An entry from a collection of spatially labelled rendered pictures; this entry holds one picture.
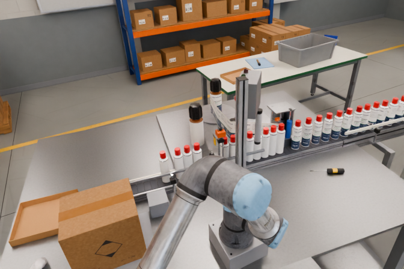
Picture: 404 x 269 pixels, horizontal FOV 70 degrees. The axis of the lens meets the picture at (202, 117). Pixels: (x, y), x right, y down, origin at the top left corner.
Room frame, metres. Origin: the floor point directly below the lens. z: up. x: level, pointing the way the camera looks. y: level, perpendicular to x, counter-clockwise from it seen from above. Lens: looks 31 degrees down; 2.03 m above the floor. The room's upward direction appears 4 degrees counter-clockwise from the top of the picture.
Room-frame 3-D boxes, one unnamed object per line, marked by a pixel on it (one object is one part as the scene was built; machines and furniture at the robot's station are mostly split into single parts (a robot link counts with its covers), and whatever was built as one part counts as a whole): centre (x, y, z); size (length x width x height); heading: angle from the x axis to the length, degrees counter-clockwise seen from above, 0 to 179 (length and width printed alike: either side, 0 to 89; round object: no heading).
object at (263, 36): (5.55, -1.46, 0.32); 1.20 x 0.83 x 0.64; 22
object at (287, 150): (1.35, -0.11, 0.86); 1.65 x 0.08 x 0.04; 106
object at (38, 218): (1.08, 0.85, 0.85); 0.30 x 0.26 x 0.04; 106
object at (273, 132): (1.44, -0.42, 0.98); 0.05 x 0.05 x 0.20
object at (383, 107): (1.66, -1.22, 0.98); 0.05 x 0.05 x 0.20
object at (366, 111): (1.63, -1.08, 0.98); 0.05 x 0.05 x 0.20
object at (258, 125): (1.30, -0.30, 1.18); 0.04 x 0.04 x 0.21
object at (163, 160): (1.26, 0.22, 0.98); 0.05 x 0.05 x 0.20
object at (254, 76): (1.30, -0.24, 1.38); 0.17 x 0.10 x 0.19; 161
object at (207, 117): (1.97, -0.12, 0.89); 0.31 x 0.31 x 0.01
